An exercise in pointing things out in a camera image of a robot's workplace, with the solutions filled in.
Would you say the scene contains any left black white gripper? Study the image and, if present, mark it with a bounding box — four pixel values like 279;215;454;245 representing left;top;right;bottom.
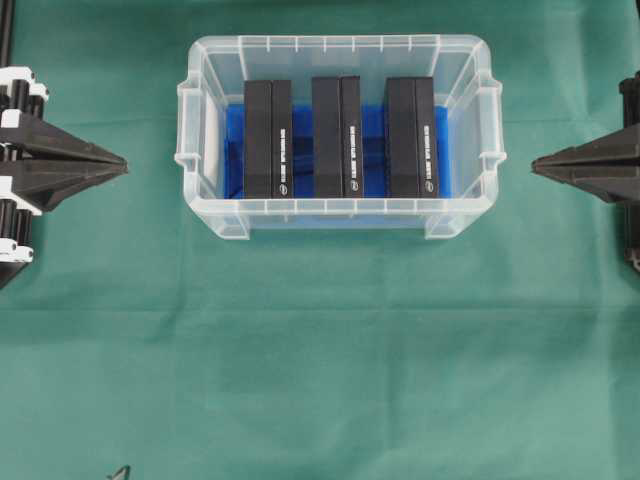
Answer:
1;67;128;286

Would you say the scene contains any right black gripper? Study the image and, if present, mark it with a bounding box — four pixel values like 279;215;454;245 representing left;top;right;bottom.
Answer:
530;69;640;275

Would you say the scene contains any black camera box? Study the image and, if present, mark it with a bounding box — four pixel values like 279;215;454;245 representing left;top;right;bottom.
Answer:
384;76;440;198
312;76;364;198
243;80;294;199

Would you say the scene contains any clear plastic storage case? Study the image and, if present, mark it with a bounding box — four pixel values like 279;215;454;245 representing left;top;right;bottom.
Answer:
175;34;507;240

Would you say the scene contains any green table cloth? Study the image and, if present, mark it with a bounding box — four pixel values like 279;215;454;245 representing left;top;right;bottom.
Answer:
1;1;639;479

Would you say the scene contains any blue cloth liner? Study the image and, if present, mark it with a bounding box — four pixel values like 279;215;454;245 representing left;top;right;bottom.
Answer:
224;104;453;199

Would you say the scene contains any small grey metal tip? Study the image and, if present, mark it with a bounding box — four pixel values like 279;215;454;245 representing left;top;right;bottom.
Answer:
106;451;132;480

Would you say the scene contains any black frame rail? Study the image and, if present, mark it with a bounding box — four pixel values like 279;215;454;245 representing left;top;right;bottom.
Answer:
0;0;15;68

